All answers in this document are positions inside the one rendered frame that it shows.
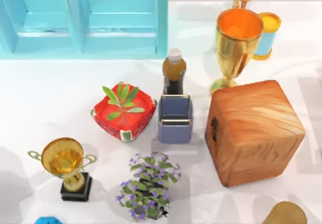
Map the blue-grey square holder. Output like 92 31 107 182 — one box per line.
157 94 194 144

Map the gold trophy on black base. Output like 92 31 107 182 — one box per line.
27 137 97 201

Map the blue object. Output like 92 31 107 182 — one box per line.
34 216 63 224

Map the brown bottle with white cap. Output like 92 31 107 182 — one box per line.
162 48 187 96

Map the red square plant pot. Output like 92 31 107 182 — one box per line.
90 82 157 142

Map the light blue rack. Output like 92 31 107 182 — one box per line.
0 0 169 60

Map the wooden box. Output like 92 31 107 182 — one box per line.
205 80 306 188

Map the round tan object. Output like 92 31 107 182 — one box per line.
261 201 308 224

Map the yellow and light blue can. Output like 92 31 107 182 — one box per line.
252 12 282 60

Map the tall gold trophy cup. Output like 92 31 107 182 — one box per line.
209 8 264 95

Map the purple flower plant pot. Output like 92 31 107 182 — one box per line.
115 152 182 221

